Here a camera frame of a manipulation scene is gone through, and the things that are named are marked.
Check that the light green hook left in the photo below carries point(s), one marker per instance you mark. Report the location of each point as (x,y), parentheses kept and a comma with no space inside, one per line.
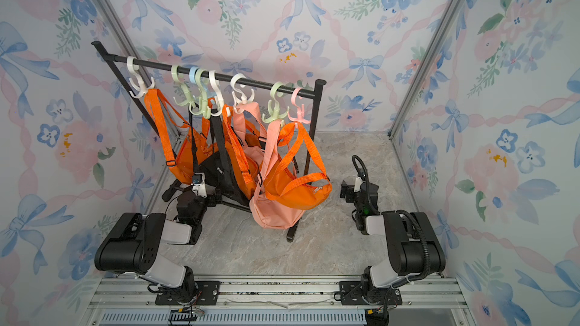
(188,99)

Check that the orange bag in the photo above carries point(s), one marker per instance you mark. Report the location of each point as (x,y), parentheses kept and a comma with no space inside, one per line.
(280,184)
(244,148)
(162,111)

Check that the light blue hook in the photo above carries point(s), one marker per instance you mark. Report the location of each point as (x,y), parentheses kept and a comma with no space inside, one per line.
(195,74)

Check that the white hook middle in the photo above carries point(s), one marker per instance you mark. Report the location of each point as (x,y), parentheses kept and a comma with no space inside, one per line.
(218,98)

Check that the white hook far left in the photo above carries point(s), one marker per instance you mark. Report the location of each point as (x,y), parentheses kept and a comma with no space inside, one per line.
(139,88)

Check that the black clothes rack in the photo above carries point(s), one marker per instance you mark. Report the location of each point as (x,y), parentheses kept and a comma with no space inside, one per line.
(314,95)

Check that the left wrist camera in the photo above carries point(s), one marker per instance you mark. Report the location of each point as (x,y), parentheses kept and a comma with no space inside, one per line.
(198,186)

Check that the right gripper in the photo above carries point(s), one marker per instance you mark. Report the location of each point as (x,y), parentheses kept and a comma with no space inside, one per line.
(348,190)

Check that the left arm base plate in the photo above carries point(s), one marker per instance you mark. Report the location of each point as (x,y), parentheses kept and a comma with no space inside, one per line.
(198,293)

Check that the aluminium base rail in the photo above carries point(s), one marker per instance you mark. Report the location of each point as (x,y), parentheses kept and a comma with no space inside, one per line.
(281,300)

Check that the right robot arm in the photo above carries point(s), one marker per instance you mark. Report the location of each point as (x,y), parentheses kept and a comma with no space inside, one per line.
(413,249)

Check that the white hook with pink bag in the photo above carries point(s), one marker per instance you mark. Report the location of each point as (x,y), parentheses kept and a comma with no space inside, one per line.
(238,95)

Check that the light green hook right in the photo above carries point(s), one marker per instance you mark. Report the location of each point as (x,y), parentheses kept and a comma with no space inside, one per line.
(273,106)

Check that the black bag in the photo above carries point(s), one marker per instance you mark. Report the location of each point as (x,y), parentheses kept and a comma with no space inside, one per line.
(211,158)

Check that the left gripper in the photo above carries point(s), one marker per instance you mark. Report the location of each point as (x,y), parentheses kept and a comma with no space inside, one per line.
(186,192)

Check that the pink bag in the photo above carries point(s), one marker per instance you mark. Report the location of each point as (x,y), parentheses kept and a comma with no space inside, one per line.
(267,213)

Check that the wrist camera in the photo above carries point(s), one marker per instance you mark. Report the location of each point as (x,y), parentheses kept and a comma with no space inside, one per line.
(198,186)
(357,184)

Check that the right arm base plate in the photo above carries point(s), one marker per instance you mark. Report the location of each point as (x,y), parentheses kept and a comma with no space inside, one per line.
(353,293)

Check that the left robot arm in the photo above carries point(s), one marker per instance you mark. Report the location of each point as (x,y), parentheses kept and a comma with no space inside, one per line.
(132,246)

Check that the light green hook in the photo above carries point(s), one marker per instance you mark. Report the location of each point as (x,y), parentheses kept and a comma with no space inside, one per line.
(273,106)
(202,107)
(188,99)

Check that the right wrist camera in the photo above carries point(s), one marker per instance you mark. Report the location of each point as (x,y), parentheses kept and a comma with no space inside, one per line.
(357,184)

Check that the light green hook middle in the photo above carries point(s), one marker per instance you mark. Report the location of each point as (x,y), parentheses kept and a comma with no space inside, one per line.
(202,107)

